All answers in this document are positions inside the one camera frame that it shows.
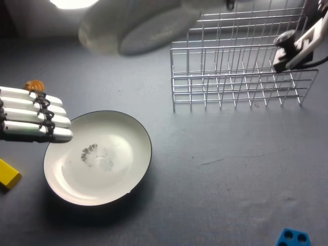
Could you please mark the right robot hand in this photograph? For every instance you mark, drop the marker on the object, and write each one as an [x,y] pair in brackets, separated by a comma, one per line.
[230,3]

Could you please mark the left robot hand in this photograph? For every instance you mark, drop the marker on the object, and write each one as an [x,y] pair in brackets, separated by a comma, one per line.
[23,112]

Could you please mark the white plate with black rim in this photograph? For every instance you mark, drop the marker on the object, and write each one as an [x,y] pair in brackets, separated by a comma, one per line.
[102,159]
[107,28]

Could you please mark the orange swirl toy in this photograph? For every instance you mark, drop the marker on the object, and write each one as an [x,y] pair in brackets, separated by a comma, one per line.
[34,85]

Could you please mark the plain yellow block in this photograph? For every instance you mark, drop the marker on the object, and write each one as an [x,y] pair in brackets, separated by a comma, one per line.
[7,175]

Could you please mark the white backdrop sheet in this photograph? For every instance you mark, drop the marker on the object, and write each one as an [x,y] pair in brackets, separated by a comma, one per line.
[38,20]

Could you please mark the grey table cloth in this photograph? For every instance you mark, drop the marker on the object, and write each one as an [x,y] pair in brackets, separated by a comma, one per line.
[205,166]

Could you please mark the blue pentagon block with holes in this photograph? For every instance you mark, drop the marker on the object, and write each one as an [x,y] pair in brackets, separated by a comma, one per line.
[292,238]

